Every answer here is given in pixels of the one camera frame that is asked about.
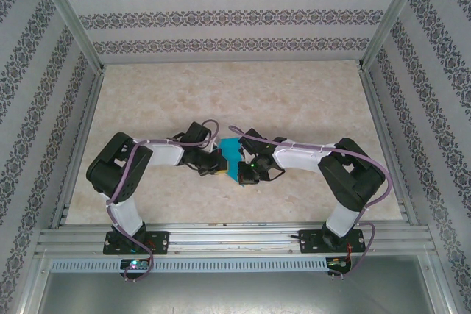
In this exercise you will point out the blue square paper sheet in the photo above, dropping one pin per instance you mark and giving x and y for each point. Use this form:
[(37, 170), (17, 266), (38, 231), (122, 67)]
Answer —
[(231, 146)]

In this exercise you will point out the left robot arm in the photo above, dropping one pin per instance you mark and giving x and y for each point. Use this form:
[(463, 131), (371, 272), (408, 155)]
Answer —
[(162, 154)]

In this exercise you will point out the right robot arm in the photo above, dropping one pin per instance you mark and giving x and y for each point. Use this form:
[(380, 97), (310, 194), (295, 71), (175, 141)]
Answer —
[(298, 159)]

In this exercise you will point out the grey metal tray panel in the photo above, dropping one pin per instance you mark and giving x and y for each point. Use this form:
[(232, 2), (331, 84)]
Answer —
[(235, 295)]

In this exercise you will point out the aluminium mounting rail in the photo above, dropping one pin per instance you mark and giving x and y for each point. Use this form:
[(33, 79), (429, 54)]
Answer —
[(235, 240)]

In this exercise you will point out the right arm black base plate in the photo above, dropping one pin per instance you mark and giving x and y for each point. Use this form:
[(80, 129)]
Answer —
[(311, 242)]

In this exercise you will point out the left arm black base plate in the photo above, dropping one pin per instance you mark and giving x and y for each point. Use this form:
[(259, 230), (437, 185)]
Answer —
[(160, 242)]

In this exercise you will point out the left aluminium side rail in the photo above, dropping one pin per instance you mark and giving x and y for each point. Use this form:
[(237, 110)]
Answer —
[(81, 145)]

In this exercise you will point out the aluminium side rail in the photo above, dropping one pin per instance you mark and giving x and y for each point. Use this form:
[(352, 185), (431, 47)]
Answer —
[(382, 126), (81, 145)]

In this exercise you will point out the right aluminium side rail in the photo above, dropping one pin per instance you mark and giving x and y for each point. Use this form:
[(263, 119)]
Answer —
[(382, 126)]

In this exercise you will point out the left aluminium frame post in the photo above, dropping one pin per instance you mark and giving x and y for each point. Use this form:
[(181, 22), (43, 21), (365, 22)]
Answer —
[(70, 16)]

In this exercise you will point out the aluminium frame post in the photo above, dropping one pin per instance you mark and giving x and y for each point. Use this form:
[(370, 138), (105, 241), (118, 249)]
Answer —
[(70, 16), (392, 16)]

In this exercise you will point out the right aluminium frame post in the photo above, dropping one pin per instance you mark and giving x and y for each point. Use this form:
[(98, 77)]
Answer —
[(392, 16)]

